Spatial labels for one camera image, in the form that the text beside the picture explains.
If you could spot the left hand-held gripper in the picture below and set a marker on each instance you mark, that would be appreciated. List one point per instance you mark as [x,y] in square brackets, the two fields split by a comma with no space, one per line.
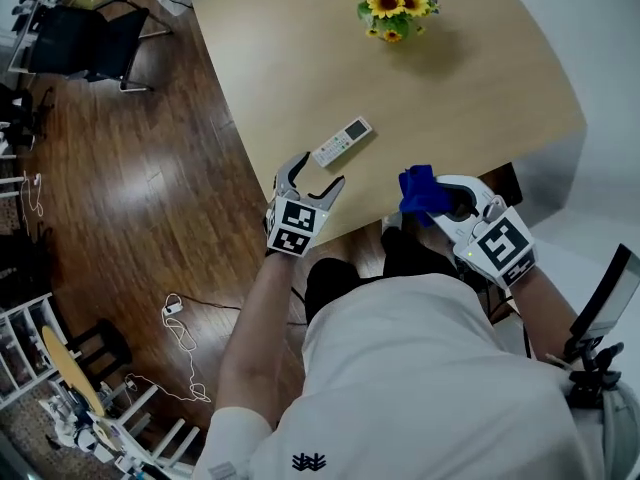
[295,223]

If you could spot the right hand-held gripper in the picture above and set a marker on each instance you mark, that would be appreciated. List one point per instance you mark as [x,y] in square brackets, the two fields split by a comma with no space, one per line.
[502,243]

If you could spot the blue cloth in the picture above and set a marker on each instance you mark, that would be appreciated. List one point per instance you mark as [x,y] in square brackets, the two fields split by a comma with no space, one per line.
[420,193]

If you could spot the white remote control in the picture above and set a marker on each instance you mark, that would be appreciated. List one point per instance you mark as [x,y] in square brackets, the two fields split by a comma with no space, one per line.
[340,143]

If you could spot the person's right forearm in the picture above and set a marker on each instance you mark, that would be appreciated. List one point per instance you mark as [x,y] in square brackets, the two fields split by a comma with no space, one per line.
[542,313]

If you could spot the person's left forearm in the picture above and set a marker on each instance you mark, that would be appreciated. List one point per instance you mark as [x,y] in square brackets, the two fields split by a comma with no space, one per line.
[255,333]

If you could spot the person's black trousers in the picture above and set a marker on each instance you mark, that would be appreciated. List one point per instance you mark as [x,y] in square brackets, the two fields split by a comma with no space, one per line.
[330,283]

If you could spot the black and white panel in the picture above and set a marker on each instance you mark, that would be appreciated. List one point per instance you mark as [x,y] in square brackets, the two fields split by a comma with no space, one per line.
[607,293]

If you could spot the person's white shirt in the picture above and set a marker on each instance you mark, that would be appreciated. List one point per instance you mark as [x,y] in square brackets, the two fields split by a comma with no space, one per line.
[425,383]

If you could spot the sunflower bouquet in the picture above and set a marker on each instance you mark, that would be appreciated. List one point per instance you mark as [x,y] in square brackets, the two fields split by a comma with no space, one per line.
[392,0]

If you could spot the black clamp stand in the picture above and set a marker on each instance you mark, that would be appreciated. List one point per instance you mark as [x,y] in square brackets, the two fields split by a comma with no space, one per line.
[595,373]

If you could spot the black office chair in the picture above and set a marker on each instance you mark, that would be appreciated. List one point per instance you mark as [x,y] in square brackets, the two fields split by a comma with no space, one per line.
[90,43]

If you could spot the black stool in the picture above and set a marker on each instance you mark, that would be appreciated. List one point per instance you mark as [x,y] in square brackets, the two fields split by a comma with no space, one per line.
[102,348]

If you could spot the round wooden side table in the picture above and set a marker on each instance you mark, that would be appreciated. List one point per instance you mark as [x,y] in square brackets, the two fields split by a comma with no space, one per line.
[70,368]

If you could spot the white shelf unit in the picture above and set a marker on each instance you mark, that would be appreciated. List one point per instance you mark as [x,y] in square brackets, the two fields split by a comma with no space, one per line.
[25,348]

